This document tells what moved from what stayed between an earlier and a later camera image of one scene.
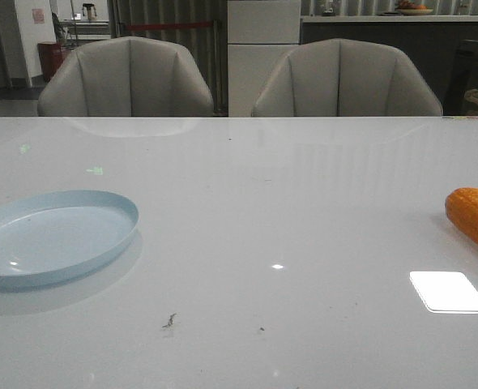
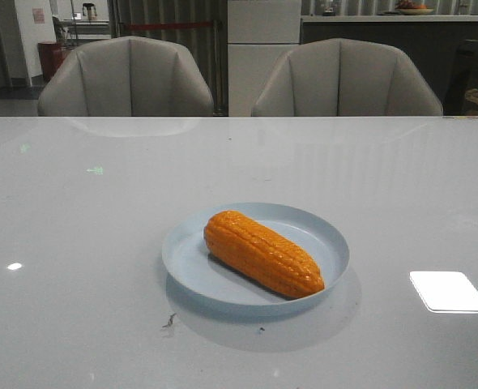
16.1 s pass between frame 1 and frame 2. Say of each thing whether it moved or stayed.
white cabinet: stayed
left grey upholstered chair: stayed
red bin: stayed
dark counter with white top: stayed
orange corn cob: moved
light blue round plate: moved
